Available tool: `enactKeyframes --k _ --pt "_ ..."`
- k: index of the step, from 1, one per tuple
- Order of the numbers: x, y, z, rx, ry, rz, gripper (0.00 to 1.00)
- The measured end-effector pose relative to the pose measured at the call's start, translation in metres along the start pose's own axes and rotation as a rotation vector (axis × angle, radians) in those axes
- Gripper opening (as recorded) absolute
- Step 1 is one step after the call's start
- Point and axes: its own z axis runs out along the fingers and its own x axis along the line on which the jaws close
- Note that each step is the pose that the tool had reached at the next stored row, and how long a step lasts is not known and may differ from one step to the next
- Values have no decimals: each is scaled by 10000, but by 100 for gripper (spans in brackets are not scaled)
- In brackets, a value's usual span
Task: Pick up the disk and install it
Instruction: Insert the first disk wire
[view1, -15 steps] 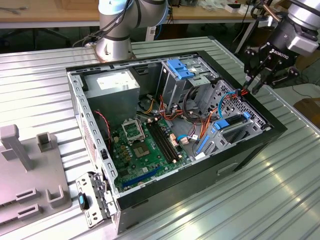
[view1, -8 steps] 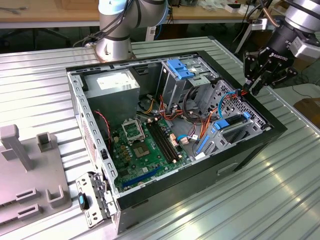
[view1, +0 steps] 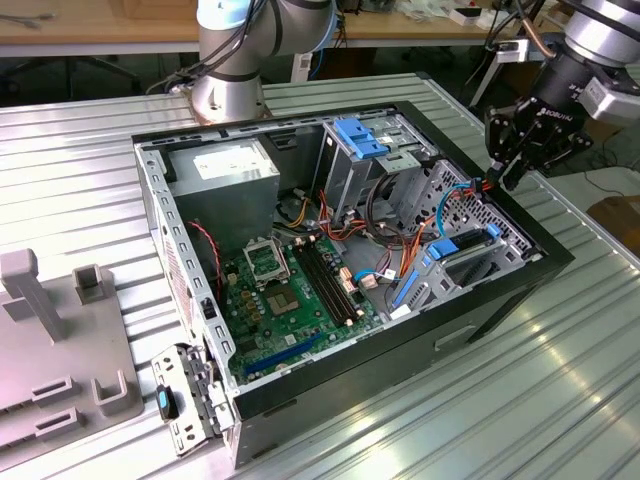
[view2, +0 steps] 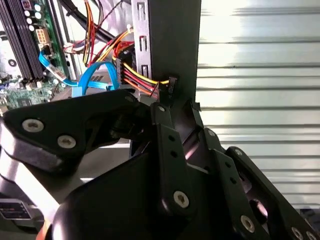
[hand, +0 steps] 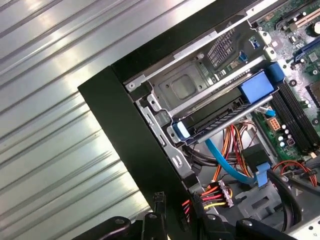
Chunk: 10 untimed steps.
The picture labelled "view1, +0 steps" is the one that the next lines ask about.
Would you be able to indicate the grey power supply unit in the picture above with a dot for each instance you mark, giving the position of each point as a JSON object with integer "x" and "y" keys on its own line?
{"x": 225, "y": 205}

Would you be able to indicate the perforated metal disk bay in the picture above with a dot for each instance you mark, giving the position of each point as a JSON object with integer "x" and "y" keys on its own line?
{"x": 435, "y": 295}

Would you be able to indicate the small grey wrist camera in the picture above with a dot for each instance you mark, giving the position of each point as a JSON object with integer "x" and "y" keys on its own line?
{"x": 512, "y": 50}

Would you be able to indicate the grey metal drive cage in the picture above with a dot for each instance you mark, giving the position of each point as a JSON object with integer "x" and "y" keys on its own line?
{"x": 350, "y": 180}

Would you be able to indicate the metal slot bracket cover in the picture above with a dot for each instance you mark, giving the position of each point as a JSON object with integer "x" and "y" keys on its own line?
{"x": 192, "y": 400}

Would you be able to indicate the black open PC case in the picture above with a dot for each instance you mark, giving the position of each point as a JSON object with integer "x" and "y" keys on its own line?
{"x": 400, "y": 360}

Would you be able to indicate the blue expansion slot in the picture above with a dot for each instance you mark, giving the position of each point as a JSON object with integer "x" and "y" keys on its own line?
{"x": 282, "y": 354}

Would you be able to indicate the hard disk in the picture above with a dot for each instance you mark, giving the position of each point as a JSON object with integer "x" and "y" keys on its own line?
{"x": 442, "y": 249}

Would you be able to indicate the black RAM slot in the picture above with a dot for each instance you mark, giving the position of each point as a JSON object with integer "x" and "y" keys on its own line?
{"x": 334, "y": 280}
{"x": 321, "y": 285}

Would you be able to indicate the small white box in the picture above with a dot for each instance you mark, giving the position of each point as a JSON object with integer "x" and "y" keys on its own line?
{"x": 467, "y": 16}

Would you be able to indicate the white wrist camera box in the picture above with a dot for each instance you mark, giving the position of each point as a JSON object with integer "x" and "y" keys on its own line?
{"x": 610, "y": 100}

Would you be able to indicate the wooden desk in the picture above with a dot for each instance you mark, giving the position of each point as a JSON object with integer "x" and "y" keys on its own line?
{"x": 75, "y": 25}
{"x": 430, "y": 30}

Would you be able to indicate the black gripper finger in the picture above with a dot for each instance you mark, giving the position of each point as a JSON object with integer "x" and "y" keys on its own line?
{"x": 500, "y": 135}
{"x": 570, "y": 147}

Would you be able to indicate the small cardboard box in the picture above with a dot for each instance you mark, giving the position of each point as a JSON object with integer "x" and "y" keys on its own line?
{"x": 617, "y": 215}

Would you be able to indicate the green motherboard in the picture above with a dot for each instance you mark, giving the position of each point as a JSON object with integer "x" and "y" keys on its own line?
{"x": 300, "y": 325}

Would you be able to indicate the grey parts rack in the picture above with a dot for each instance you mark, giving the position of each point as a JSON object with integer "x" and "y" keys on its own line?
{"x": 65, "y": 360}

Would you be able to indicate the blue plastic cage latch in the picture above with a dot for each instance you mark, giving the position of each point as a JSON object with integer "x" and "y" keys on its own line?
{"x": 352, "y": 132}

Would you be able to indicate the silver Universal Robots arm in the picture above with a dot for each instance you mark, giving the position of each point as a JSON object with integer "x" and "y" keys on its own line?
{"x": 230, "y": 95}

